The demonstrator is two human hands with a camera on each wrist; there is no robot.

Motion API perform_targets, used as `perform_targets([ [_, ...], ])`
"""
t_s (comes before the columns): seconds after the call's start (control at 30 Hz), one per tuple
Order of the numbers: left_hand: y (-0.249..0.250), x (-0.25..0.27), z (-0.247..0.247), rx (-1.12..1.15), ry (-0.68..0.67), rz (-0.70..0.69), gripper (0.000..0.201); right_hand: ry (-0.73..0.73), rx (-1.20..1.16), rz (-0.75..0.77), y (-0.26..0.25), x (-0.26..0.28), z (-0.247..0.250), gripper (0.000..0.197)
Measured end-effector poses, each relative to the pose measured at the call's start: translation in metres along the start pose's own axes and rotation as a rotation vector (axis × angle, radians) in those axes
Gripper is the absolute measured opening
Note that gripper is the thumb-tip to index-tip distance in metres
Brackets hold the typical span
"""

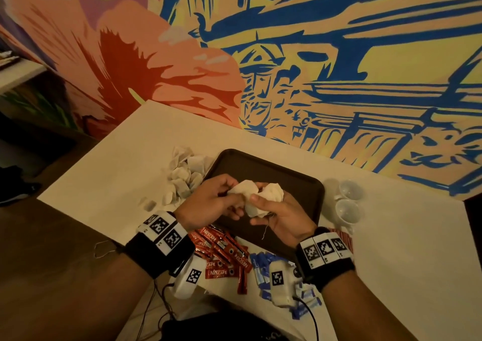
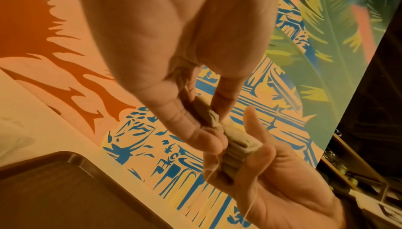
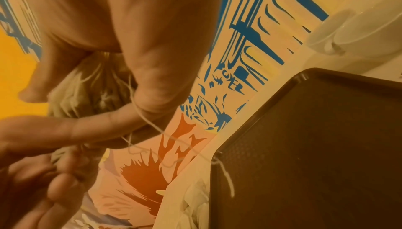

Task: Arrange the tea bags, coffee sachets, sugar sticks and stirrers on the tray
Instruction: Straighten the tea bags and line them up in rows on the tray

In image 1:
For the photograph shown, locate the person's left hand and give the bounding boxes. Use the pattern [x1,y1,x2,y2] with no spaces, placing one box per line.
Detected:
[174,173,247,232]

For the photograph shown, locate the person's right hand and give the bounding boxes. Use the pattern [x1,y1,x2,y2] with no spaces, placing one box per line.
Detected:
[247,190,318,249]

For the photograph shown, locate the white tea bag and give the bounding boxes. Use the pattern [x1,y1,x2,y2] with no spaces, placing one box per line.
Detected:
[247,182,286,219]
[226,179,262,200]

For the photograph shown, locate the pile of white tea bags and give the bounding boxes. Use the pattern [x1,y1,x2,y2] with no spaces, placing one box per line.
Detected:
[142,146,217,212]

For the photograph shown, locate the dark brown tray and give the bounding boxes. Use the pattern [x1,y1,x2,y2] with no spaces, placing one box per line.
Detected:
[203,149,326,260]

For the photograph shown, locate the pile of red Nescafe sachets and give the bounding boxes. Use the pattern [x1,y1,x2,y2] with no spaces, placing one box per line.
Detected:
[187,224,255,295]

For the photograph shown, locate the pile of blue sugar sachets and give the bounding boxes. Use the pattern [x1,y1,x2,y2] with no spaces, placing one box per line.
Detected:
[249,250,326,321]

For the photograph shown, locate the bundle of red stir sticks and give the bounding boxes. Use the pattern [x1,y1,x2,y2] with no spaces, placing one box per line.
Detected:
[334,227,355,254]

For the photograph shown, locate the person's right forearm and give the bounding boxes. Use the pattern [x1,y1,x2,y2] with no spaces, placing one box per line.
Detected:
[319,269,439,341]

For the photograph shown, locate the person's left forearm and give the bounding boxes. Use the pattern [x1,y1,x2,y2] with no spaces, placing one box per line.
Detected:
[38,248,165,341]

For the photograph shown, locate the black left wristband with markers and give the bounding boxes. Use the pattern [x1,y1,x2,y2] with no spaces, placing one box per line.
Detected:
[124,211,197,280]

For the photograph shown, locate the small white cup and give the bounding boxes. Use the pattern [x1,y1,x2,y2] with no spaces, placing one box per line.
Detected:
[337,179,365,201]
[334,198,365,227]

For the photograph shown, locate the black clothing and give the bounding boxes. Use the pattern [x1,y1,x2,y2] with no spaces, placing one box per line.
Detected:
[160,309,304,341]

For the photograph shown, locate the black object on floor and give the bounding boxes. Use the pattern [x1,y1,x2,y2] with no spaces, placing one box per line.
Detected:
[0,164,44,207]

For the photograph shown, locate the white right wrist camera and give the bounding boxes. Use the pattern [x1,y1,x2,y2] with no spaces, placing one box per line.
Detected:
[268,258,303,308]

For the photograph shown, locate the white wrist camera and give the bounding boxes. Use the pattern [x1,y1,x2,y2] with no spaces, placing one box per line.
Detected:
[171,253,209,301]
[268,258,303,308]

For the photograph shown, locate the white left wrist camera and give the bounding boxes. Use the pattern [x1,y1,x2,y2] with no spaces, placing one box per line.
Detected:
[171,253,209,301]

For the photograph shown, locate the black right camera cable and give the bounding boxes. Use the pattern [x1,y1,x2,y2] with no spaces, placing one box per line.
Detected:
[300,295,322,341]

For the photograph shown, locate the white wall shelf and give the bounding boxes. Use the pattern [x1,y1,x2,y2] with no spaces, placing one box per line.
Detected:
[0,49,51,95]

